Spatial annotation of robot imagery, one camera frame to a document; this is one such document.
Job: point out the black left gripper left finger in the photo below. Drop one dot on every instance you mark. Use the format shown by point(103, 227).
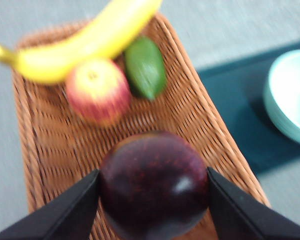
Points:
point(65, 217)

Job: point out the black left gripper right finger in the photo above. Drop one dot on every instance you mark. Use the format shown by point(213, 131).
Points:
point(245, 220)

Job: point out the dark purple plum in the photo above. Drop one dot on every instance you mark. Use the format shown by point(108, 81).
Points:
point(152, 187)

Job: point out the teal ceramic bowl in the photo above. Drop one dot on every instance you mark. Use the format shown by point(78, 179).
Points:
point(290, 100)

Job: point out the brown wicker basket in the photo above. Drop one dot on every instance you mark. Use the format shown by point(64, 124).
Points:
point(52, 150)

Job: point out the dark rectangular tray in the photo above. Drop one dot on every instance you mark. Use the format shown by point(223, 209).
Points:
point(235, 100)

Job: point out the red yellow apple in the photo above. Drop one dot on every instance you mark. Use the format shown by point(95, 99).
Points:
point(97, 92)

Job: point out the yellow banana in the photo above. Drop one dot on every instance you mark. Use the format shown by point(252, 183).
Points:
point(77, 50)

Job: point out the green avocado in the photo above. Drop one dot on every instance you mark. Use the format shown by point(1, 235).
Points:
point(145, 67)

